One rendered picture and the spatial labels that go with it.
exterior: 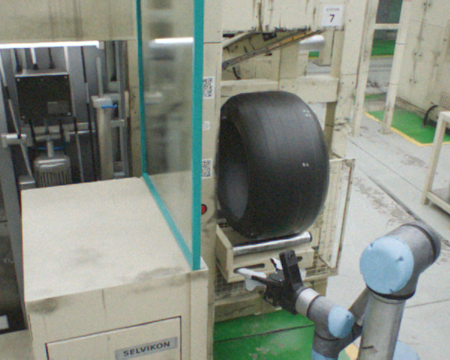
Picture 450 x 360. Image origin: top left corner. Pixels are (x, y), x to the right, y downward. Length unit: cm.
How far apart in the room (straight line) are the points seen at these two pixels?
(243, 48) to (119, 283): 129
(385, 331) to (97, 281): 68
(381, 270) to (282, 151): 68
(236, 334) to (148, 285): 181
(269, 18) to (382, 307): 120
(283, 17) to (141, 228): 107
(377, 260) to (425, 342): 197
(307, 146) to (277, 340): 143
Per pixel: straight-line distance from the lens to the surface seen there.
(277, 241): 201
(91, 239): 134
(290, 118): 181
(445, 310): 343
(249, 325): 302
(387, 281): 121
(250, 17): 203
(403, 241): 121
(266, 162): 173
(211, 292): 211
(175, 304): 123
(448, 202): 446
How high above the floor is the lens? 195
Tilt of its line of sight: 25 degrees down
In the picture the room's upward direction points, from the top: 2 degrees clockwise
